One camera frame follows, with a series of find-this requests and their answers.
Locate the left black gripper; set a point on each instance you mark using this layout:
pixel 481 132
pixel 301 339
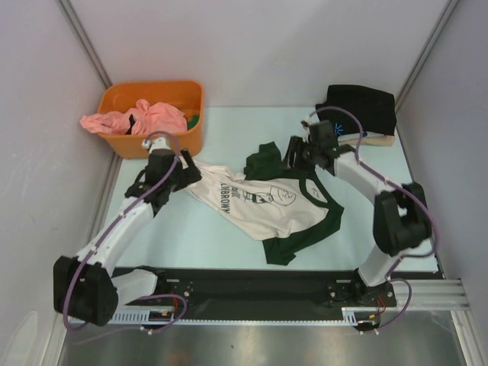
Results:
pixel 188 175

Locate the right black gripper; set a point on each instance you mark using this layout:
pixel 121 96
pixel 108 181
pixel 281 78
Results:
pixel 303 150

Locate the orange plastic basket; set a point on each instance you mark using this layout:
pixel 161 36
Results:
pixel 185 95

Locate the cream and green t-shirt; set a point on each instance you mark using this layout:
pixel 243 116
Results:
pixel 287 210

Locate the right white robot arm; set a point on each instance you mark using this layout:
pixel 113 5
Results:
pixel 401 220

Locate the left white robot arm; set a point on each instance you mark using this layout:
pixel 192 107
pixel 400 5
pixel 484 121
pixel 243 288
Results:
pixel 84 286

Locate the pink t-shirt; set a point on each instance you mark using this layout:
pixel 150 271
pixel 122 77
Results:
pixel 143 119

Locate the folded beige t-shirt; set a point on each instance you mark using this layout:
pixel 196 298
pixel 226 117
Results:
pixel 369 139

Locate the green garment in basket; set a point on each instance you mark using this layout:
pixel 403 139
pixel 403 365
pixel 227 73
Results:
pixel 193 121

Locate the folded black t-shirt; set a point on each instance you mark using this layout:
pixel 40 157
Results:
pixel 375 110

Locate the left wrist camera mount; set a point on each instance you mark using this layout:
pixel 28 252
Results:
pixel 159 142

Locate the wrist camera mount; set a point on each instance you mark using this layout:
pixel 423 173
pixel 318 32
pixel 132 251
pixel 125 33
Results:
pixel 308 121
pixel 159 142

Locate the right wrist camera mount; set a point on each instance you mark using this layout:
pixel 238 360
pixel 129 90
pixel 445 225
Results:
pixel 308 121

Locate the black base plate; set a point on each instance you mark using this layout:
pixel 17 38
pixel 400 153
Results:
pixel 214 295

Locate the left white cable duct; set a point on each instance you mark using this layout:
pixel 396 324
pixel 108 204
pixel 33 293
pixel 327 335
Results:
pixel 142 317

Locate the white cable duct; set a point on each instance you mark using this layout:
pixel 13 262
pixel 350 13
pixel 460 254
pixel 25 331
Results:
pixel 362 312
pixel 142 317

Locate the right white cable duct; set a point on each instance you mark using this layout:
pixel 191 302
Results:
pixel 362 312

